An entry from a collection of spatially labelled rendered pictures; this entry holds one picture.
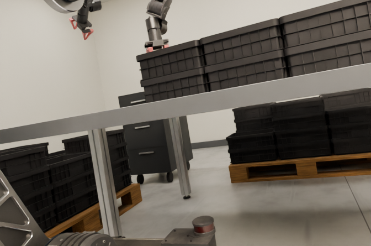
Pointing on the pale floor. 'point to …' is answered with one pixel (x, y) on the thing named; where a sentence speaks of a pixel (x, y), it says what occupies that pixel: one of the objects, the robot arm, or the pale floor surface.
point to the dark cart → (152, 142)
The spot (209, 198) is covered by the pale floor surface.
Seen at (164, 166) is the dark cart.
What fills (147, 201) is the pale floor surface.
